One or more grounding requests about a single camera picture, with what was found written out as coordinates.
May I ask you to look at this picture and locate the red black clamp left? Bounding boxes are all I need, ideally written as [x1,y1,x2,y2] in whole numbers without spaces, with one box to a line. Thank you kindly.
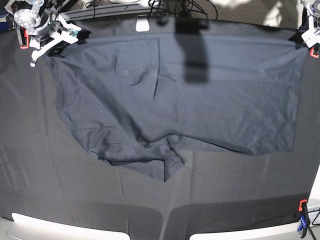
[16,27,30,49]

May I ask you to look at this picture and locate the blue orange clamp bottom right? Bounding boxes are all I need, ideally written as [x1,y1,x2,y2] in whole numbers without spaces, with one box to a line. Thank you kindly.
[297,199,317,240]

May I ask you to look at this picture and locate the dark navy t-shirt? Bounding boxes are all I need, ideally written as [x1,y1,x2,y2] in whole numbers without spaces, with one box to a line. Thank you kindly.
[44,33,308,181]

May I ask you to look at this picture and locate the black table cover cloth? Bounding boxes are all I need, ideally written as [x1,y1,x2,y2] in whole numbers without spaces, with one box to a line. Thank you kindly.
[0,17,320,240]

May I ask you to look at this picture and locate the red black clamp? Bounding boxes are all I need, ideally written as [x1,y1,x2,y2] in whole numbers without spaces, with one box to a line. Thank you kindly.
[309,46,320,59]
[16,27,30,49]

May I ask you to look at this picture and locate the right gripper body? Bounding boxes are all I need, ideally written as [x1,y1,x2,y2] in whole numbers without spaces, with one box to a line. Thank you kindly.
[13,8,63,47]

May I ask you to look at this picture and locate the tangled black cables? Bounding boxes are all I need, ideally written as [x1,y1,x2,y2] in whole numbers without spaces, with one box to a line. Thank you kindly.
[84,0,221,20]

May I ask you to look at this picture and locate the red black clamp right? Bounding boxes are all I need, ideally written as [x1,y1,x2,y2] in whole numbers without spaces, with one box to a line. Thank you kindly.
[309,46,320,59]

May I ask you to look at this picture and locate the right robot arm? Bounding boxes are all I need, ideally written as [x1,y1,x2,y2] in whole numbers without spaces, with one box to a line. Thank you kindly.
[4,0,82,68]

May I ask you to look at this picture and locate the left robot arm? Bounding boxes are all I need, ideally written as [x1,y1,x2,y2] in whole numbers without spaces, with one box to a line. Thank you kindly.
[301,0,320,48]

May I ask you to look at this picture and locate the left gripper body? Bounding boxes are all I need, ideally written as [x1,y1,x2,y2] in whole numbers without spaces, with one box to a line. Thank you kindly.
[302,9,320,32]

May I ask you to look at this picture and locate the white mount plate top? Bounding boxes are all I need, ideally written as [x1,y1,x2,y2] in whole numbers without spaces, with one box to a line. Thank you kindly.
[135,16,150,33]

